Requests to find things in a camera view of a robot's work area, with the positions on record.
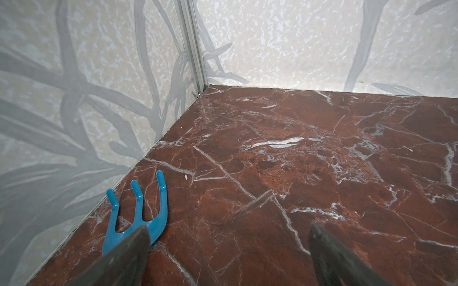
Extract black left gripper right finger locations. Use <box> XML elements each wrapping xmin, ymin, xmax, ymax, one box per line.
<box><xmin>308</xmin><ymin>223</ymin><xmax>390</xmax><ymax>286</ymax></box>

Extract blue hand rake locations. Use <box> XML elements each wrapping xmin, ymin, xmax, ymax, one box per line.
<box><xmin>102</xmin><ymin>171</ymin><xmax>168</xmax><ymax>256</ymax></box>

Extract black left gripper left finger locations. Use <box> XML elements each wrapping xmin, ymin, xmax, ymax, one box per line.
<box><xmin>68</xmin><ymin>226</ymin><xmax>150</xmax><ymax>286</ymax></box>

